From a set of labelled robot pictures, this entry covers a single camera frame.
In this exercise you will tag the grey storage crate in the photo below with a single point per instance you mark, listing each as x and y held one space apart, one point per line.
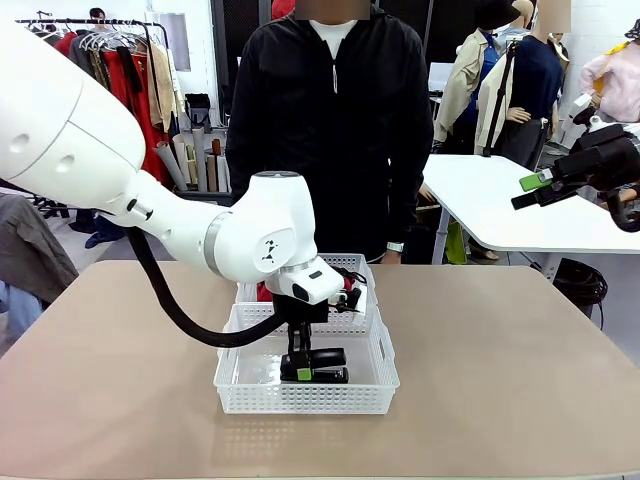
205 196

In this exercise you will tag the white table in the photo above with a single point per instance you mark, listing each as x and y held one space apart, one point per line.
480 200

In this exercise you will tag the tall grey paper roll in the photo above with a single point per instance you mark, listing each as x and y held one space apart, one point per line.
199 160

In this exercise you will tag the black stapler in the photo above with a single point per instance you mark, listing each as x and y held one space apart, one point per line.
330 360

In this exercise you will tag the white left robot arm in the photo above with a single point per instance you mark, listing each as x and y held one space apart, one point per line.
65 125

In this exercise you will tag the mannequin in trench coat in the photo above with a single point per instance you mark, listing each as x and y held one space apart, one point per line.
462 90

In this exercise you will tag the red hanging coat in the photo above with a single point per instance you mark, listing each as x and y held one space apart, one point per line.
67 44

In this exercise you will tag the blue cloth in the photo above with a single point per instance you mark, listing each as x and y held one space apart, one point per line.
17 310

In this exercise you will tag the white wristwatch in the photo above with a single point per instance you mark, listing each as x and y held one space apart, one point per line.
395 246

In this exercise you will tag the person's right forearm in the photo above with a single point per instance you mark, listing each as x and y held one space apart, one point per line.
235 165

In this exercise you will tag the white perforated plastic basket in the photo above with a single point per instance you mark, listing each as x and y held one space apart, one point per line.
367 270
250 395

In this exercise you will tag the beige hanging jacket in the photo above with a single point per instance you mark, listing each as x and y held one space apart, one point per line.
160 85

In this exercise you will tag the dark-haired person behind rack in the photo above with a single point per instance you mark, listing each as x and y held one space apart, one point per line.
97 13

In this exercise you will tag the blue jeans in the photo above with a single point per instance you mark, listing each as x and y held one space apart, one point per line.
102 232

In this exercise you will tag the slanted grey paper roll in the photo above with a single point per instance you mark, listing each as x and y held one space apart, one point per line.
170 165

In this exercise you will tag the person's left forearm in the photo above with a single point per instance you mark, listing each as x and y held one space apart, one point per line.
412 205

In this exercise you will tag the person's left hand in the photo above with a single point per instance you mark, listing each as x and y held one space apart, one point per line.
392 257

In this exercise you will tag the black hat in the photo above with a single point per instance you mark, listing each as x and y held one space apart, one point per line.
495 12

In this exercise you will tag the black clothes rack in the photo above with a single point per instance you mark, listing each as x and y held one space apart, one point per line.
125 22

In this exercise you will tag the grey wall panel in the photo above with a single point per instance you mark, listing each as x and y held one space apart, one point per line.
175 42

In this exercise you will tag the brown paper roll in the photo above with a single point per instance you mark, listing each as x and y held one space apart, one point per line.
216 147

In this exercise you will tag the red zip pouch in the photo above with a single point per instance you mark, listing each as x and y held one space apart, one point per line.
262 292

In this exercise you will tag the long red dress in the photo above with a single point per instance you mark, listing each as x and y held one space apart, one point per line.
140 100

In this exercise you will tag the black scarf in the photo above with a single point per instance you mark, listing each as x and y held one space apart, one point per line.
131 80

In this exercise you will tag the green bag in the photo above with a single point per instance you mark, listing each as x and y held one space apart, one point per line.
456 242

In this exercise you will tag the grey hanging jacket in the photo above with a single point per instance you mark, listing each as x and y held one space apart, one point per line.
92 60

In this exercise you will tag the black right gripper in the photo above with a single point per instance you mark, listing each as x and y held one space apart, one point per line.
595 160

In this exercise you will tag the beige paper roll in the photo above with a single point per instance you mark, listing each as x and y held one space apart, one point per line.
182 160

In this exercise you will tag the mannequin in pink jacket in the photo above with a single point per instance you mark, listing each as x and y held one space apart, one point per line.
615 85

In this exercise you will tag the grey draped jacket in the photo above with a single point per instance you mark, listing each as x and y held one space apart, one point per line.
30 250

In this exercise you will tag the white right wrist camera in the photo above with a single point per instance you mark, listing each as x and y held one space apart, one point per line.
575 112

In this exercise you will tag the mannequin in navy top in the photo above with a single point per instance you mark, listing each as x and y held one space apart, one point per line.
540 75

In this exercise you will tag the black bag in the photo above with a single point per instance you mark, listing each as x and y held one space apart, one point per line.
197 112

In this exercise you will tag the person in black jacket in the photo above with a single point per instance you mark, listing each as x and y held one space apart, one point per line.
325 125

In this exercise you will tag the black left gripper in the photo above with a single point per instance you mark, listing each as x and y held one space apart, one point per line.
300 310

